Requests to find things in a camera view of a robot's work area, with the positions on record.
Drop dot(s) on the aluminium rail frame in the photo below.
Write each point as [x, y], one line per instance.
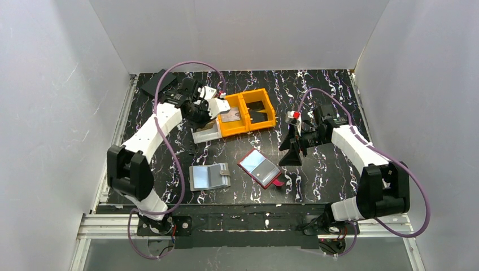
[383, 188]

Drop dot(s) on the black card in bin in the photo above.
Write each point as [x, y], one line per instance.
[255, 106]

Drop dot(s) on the orange bin middle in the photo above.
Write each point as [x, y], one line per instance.
[236, 121]

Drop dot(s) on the red leather card holder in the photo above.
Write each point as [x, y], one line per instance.
[251, 160]

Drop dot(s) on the id card in bin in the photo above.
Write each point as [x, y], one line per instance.
[233, 114]

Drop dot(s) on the orange bin right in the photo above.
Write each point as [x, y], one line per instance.
[256, 95]

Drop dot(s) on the black vip credit card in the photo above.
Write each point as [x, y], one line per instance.
[265, 173]

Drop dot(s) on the white plastic bin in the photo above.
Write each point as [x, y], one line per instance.
[210, 132]

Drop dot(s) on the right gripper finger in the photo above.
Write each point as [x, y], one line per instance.
[286, 143]
[292, 157]

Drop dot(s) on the black flat box left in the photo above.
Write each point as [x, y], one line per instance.
[149, 87]

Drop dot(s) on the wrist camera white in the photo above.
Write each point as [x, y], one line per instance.
[294, 118]
[215, 106]

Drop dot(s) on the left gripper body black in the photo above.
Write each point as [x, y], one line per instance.
[204, 116]

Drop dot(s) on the black flat box right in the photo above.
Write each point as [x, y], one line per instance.
[190, 88]

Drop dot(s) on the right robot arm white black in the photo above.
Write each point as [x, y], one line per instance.
[383, 188]

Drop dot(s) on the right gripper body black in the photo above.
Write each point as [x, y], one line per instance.
[298, 138]

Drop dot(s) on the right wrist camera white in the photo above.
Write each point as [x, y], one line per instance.
[294, 118]

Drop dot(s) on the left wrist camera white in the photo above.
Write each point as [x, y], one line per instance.
[215, 106]

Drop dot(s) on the grey card holder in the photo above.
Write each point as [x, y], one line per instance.
[209, 177]

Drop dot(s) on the black flat box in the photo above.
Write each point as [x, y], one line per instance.
[190, 88]
[149, 87]

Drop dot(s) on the grey credit card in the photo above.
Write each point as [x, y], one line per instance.
[258, 117]

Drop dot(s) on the orange bin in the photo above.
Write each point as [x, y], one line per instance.
[236, 121]
[256, 95]

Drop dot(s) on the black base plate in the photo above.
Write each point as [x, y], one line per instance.
[245, 225]

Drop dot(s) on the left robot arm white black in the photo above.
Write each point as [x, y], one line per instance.
[128, 164]

